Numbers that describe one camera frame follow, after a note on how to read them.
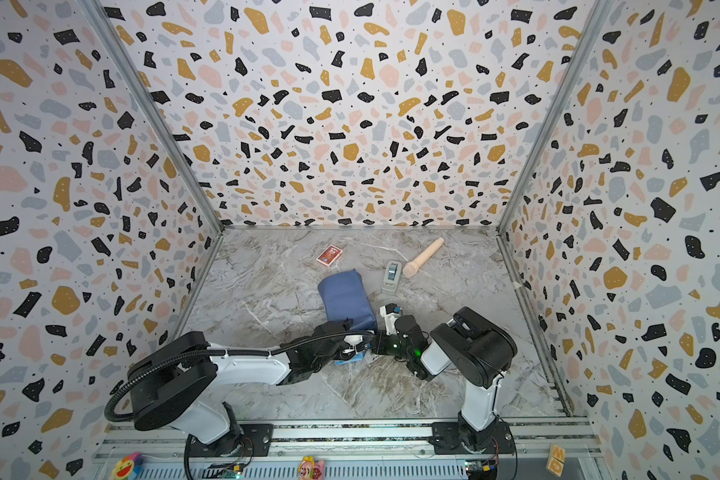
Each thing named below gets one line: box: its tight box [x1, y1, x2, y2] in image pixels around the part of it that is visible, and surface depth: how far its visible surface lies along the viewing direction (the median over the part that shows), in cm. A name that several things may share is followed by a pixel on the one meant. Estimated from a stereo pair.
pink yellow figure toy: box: [297, 455, 325, 480], surface depth 69 cm
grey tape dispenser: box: [382, 260, 403, 295], surface depth 105 cm
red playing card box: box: [316, 244, 343, 267], surface depth 115 cm
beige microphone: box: [403, 237, 445, 279], surface depth 109 cm
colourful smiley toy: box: [112, 452, 143, 480], surface depth 70 cm
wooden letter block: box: [546, 443, 567, 477], surface depth 73 cm
